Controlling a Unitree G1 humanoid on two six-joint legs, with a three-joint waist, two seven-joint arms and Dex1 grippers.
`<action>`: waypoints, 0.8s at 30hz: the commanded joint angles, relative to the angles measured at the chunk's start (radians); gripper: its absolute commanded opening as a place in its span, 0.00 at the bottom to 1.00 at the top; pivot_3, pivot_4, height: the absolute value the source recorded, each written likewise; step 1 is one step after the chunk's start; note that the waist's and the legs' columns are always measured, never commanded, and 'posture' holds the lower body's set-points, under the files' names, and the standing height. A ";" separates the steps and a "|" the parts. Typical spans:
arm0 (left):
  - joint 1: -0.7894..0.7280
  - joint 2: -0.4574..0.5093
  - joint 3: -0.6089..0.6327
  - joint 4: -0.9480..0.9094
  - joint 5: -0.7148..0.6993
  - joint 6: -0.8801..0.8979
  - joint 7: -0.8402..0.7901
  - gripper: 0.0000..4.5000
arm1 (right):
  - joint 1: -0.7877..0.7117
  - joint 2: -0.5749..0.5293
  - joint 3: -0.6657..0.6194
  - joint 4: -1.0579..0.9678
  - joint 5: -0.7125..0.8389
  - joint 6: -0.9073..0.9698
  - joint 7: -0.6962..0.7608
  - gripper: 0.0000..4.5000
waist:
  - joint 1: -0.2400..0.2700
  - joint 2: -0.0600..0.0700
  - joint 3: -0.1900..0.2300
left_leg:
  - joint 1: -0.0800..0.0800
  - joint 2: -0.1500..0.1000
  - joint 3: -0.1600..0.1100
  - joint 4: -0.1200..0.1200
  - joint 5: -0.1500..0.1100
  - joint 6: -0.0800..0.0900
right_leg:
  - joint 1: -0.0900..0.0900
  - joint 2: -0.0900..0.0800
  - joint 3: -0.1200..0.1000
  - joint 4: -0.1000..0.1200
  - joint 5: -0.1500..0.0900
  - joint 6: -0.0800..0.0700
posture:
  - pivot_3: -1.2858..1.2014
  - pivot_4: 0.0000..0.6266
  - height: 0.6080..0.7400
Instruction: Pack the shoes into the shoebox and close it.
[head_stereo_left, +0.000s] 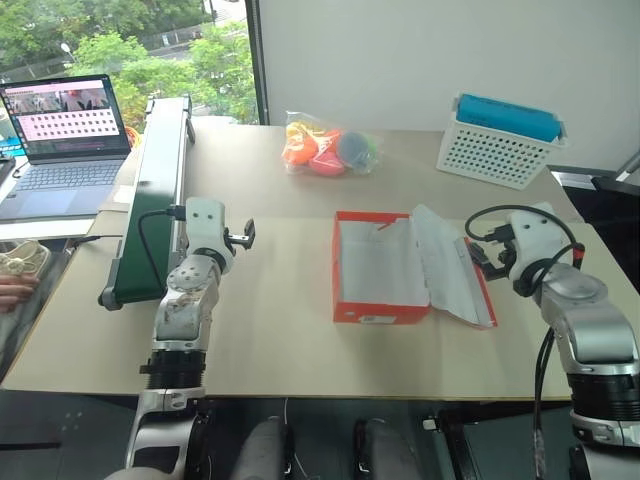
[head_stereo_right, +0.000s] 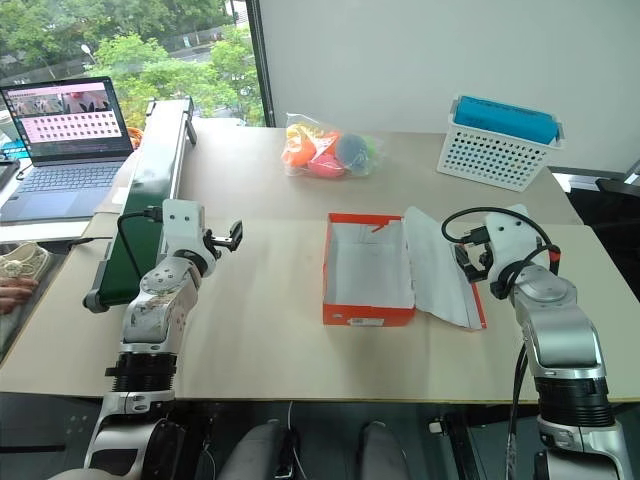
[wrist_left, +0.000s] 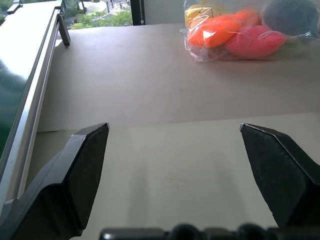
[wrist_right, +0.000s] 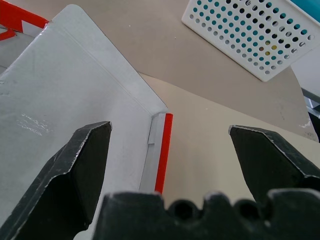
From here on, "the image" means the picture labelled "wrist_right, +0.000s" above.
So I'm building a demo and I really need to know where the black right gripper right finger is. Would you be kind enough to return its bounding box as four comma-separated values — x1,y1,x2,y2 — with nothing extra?
228,124,320,201

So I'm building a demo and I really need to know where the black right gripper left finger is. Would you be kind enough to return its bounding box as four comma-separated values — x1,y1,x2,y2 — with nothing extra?
0,121,113,240

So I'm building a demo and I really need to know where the orange shoe box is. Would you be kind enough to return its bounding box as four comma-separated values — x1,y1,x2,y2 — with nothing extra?
0,0,174,240

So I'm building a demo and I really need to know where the white perforated plastic basket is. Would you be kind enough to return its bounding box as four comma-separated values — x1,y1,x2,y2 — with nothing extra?
181,0,320,82

